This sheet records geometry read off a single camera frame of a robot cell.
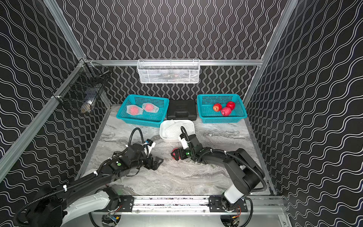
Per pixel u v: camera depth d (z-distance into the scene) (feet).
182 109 3.72
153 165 2.37
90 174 1.71
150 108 3.60
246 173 1.49
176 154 2.62
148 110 3.63
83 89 3.09
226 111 3.59
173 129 3.10
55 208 1.29
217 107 3.70
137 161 2.21
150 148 2.39
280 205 2.50
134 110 3.58
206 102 3.60
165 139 3.16
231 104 3.72
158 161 2.41
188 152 2.56
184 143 2.67
